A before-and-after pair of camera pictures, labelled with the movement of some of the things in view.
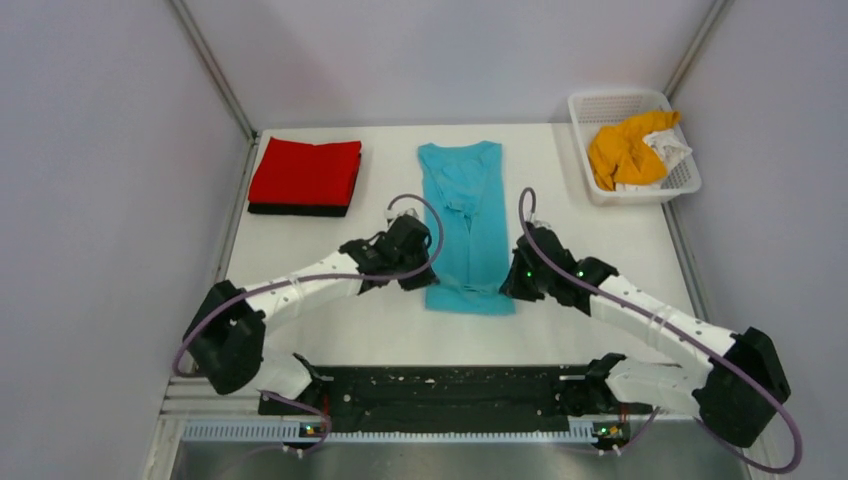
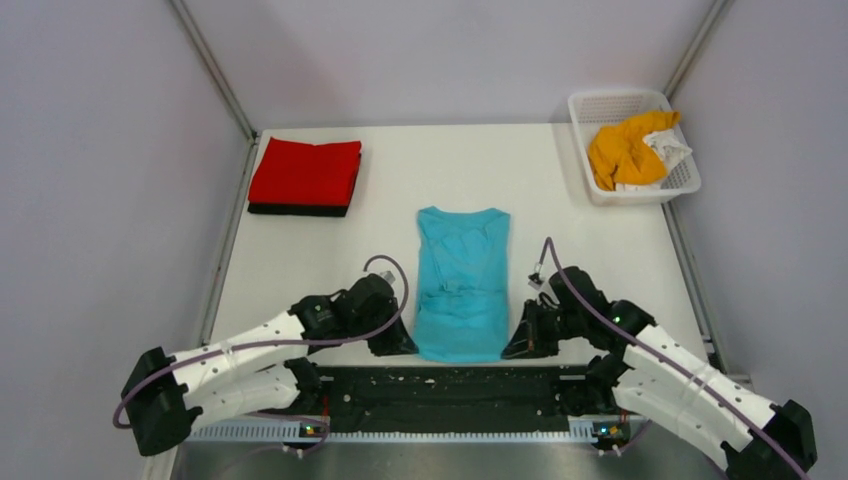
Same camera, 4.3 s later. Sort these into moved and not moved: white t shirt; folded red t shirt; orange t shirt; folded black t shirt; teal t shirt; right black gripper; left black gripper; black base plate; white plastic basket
Moved: teal t shirt; right black gripper; left black gripper
Not moved: white plastic basket; black base plate; orange t shirt; white t shirt; folded black t shirt; folded red t shirt
